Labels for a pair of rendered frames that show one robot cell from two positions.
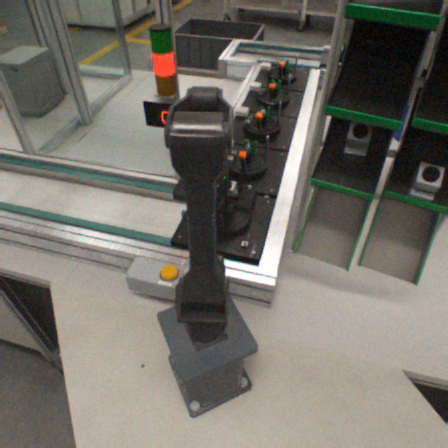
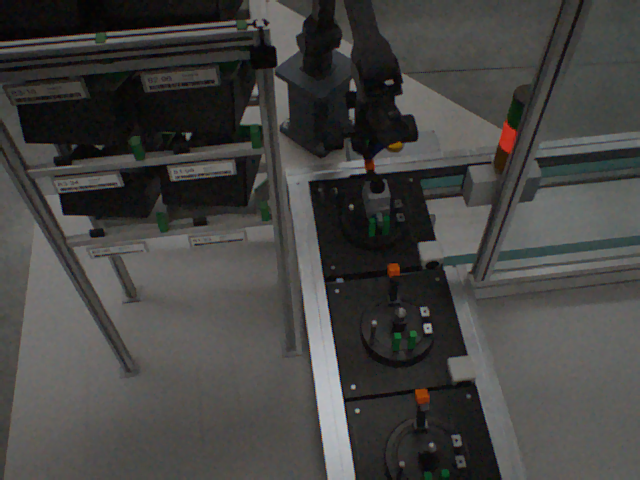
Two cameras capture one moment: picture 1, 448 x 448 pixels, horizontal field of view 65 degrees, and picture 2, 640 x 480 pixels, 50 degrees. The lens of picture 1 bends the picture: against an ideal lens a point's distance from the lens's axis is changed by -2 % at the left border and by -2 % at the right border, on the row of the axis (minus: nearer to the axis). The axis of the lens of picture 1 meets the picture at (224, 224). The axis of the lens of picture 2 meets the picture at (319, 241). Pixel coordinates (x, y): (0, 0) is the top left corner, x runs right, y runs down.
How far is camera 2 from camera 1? 1.59 m
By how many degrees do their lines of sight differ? 78
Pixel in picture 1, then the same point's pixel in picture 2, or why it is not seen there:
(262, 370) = not seen: hidden behind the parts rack
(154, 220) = (470, 221)
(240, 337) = (289, 70)
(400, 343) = not seen: hidden behind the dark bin
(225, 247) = (353, 185)
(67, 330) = (462, 115)
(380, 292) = (168, 253)
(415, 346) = not seen: hidden behind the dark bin
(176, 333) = (338, 59)
